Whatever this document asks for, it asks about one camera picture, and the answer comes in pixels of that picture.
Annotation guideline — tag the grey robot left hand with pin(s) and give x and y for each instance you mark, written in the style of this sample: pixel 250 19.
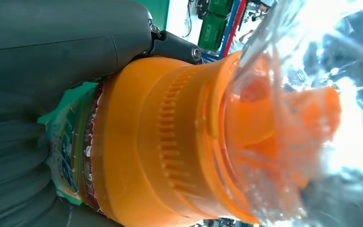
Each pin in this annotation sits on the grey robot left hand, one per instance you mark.
pixel 59 40

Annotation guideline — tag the orange detergent bottle clear cap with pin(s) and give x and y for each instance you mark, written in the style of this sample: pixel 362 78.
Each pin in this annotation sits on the orange detergent bottle clear cap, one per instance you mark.
pixel 137 141

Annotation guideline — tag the white desk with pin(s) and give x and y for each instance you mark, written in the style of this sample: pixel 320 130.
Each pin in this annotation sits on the white desk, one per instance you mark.
pixel 176 18

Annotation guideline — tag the green plastic crate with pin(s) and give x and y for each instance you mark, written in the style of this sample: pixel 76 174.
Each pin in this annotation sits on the green plastic crate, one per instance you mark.
pixel 220 6
pixel 211 33

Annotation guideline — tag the blue metal rack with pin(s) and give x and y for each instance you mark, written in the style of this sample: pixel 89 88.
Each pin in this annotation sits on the blue metal rack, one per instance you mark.
pixel 230 31

